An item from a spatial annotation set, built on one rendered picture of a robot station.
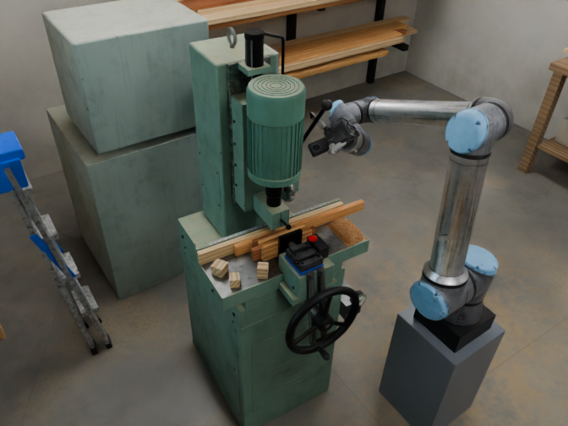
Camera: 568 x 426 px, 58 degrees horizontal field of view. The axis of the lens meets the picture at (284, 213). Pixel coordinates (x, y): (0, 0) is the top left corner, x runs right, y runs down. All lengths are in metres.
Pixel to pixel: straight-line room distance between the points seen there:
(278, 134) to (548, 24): 3.50
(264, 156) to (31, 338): 1.79
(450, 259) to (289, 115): 0.70
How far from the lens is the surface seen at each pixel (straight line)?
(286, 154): 1.56
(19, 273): 3.34
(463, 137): 1.54
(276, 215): 1.74
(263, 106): 1.49
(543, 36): 4.79
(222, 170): 1.83
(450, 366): 2.09
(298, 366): 2.23
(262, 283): 1.73
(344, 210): 1.99
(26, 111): 3.88
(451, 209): 1.65
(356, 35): 4.67
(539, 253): 3.59
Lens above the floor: 2.14
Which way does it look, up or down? 38 degrees down
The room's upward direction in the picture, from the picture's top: 2 degrees clockwise
